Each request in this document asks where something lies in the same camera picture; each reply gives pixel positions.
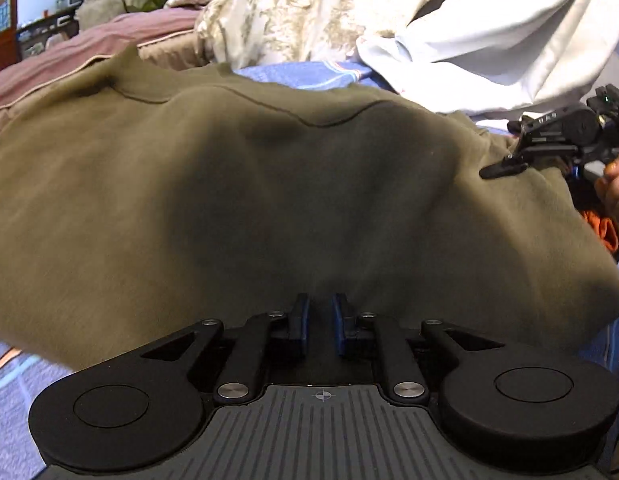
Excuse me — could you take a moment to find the pink bedspread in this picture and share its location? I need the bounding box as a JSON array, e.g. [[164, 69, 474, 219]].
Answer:
[[0, 7, 205, 116]]

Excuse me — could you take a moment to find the beige cushion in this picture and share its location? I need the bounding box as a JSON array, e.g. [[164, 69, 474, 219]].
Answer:
[[76, 0, 128, 32]]

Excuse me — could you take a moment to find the white cloth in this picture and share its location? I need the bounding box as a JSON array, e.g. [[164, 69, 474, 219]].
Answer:
[[357, 0, 619, 117]]

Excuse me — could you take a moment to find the orange cloth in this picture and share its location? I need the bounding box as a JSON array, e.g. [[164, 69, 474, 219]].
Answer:
[[582, 210, 619, 256]]

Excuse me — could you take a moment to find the blue plaid bed sheet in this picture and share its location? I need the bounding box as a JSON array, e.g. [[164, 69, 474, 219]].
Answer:
[[0, 60, 619, 480]]

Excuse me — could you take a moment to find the dark low cabinet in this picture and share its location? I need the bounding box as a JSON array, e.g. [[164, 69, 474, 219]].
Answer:
[[16, 10, 81, 59]]

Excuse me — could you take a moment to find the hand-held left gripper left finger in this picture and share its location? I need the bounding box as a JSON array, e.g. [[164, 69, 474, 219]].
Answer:
[[139, 292, 311, 407]]

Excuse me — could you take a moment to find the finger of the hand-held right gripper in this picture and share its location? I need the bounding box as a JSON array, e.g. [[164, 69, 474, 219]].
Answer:
[[479, 151, 531, 180]]

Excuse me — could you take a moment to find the olive green hoodie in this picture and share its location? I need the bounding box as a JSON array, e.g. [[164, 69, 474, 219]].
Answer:
[[0, 45, 619, 372]]

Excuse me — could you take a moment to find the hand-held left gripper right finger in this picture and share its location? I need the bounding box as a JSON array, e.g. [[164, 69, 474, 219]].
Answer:
[[331, 292, 505, 407]]

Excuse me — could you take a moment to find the beige patterned duvet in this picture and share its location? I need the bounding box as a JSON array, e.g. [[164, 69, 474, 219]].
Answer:
[[164, 0, 470, 72]]

